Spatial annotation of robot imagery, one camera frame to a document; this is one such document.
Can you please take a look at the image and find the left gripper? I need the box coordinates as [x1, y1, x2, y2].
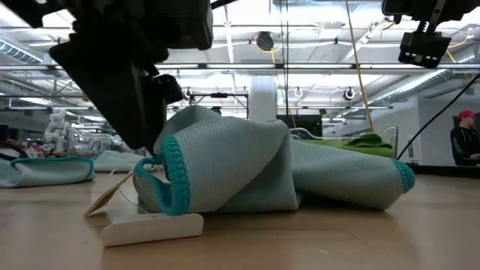
[48, 0, 215, 155]

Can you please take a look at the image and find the blue microfiber towel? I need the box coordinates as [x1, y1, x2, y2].
[91, 149, 147, 173]
[133, 104, 416, 217]
[0, 156, 95, 189]

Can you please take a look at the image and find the white towel brand label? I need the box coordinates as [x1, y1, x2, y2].
[84, 169, 135, 218]

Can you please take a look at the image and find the clear plastic basket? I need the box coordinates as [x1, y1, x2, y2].
[290, 125, 399, 161]
[66, 125, 158, 161]

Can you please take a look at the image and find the white paper hang tag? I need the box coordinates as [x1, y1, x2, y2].
[101, 212, 205, 248]

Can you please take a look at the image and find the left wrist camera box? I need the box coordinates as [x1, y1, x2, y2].
[152, 73, 184, 106]

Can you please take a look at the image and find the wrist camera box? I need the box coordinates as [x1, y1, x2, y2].
[152, 73, 184, 106]
[397, 20, 453, 69]

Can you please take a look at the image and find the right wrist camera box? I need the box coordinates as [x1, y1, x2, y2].
[397, 20, 453, 69]

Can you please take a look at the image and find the black camera stand frame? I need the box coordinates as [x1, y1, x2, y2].
[186, 91, 251, 113]

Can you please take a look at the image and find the yellow power cable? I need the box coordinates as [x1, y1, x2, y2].
[344, 0, 376, 133]

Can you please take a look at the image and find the black hanging cable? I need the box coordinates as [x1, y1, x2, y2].
[396, 73, 480, 161]

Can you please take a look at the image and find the black wall monitor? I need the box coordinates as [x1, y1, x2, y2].
[288, 114, 323, 138]

